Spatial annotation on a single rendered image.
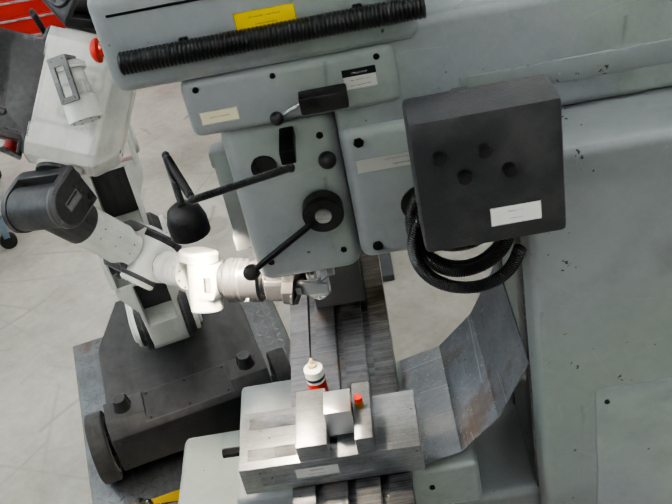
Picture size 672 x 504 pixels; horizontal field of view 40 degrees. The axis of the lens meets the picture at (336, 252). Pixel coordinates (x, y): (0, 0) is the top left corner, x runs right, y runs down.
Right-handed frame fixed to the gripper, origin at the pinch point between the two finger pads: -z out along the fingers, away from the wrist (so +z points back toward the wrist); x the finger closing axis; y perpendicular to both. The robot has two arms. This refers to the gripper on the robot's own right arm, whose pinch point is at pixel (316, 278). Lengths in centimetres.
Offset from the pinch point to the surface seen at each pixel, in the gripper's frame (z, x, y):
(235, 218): 10.9, -4.7, -17.8
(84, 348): 111, 70, 85
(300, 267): -1.1, -10.0, -10.5
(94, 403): 96, 45, 84
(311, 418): 1.1, -17.1, 20.7
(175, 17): 7, -15, -60
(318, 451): -1.4, -23.7, 22.3
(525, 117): -43, -27, -48
